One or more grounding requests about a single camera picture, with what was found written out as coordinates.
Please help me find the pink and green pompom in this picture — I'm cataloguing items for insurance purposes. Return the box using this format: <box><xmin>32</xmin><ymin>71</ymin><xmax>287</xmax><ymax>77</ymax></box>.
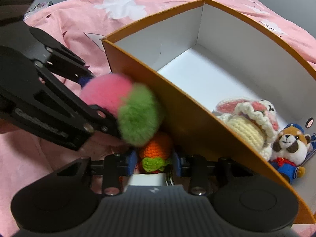
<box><xmin>80</xmin><ymin>73</ymin><xmax>163</xmax><ymax>147</ymax></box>

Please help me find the orange crochet carrot toy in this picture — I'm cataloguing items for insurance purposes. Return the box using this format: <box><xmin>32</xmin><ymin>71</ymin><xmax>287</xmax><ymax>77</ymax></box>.
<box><xmin>139</xmin><ymin>133</ymin><xmax>172</xmax><ymax>173</ymax></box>

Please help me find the white crochet bunny toy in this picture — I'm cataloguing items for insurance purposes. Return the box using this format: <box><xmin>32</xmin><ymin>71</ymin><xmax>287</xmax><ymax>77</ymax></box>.
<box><xmin>213</xmin><ymin>98</ymin><xmax>279</xmax><ymax>161</ymax></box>

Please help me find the red panda sailor plush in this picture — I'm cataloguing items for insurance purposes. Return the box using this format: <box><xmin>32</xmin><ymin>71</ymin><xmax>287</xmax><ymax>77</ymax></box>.
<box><xmin>269</xmin><ymin>123</ymin><xmax>311</xmax><ymax>183</ymax></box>

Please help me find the person left hand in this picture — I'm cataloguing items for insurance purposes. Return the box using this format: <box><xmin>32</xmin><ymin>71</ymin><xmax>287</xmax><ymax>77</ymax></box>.
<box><xmin>79</xmin><ymin>132</ymin><xmax>130</xmax><ymax>160</ymax></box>

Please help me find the pink patterned bed duvet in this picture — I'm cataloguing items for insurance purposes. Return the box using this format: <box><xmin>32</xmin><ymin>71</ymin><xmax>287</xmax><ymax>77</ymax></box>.
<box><xmin>1</xmin><ymin>0</ymin><xmax>315</xmax><ymax>236</ymax></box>

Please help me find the orange cardboard storage box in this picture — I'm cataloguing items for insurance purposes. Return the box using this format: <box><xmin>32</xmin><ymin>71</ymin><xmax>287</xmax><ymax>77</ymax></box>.
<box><xmin>101</xmin><ymin>0</ymin><xmax>316</xmax><ymax>225</ymax></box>

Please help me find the blue card pack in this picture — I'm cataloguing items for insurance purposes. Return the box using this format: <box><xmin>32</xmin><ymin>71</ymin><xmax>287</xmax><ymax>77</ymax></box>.
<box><xmin>301</xmin><ymin>133</ymin><xmax>316</xmax><ymax>166</ymax></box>

